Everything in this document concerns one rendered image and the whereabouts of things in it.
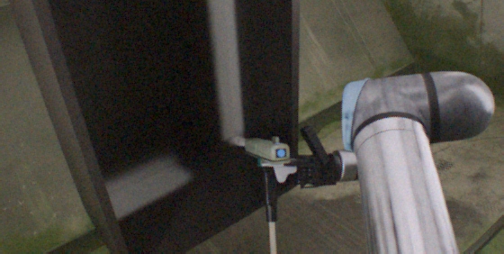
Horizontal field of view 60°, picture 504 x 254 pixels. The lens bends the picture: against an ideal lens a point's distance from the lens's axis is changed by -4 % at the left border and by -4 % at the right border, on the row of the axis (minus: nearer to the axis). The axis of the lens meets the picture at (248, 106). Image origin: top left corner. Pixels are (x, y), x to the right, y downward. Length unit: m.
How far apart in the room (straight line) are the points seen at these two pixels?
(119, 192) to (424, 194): 1.15
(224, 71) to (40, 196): 1.02
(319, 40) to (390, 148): 2.11
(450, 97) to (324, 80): 1.94
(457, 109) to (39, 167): 1.77
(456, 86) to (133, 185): 1.13
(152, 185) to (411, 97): 1.04
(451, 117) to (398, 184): 0.18
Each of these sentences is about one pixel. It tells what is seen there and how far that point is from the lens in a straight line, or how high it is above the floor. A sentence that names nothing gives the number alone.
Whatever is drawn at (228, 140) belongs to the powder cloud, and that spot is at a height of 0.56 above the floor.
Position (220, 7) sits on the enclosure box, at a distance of 1.45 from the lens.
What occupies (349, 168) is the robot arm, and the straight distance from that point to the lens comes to 1.26.
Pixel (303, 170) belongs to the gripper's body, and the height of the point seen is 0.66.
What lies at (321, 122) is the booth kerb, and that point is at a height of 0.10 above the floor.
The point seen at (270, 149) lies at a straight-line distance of 1.10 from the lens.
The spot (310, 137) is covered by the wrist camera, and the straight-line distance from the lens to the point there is 1.23.
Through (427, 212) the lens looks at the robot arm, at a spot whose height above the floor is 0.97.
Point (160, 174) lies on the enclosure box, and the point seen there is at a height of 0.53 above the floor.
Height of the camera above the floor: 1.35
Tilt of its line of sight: 25 degrees down
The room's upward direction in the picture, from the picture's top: 11 degrees counter-clockwise
